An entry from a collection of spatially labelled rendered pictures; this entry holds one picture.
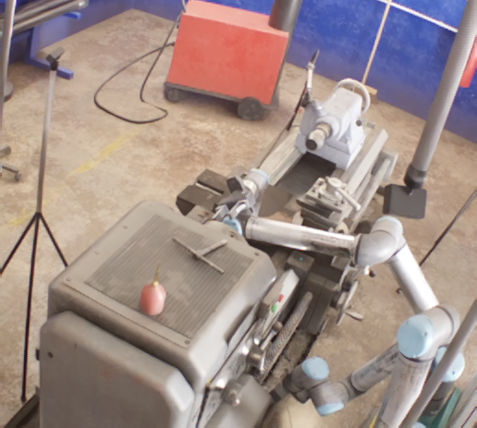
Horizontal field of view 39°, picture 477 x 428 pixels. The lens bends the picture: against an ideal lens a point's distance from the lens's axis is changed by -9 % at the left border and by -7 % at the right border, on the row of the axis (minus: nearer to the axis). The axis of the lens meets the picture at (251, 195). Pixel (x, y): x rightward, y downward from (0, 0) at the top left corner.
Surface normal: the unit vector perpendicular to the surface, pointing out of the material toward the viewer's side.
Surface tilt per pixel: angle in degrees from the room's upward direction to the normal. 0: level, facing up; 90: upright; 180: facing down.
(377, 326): 0
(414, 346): 82
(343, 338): 0
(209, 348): 45
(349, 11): 90
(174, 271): 0
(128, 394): 90
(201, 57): 90
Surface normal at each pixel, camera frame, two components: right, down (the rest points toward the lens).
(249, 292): 0.80, -0.29
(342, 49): -0.38, 0.43
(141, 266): 0.23, -0.81
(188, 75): -0.06, 0.54
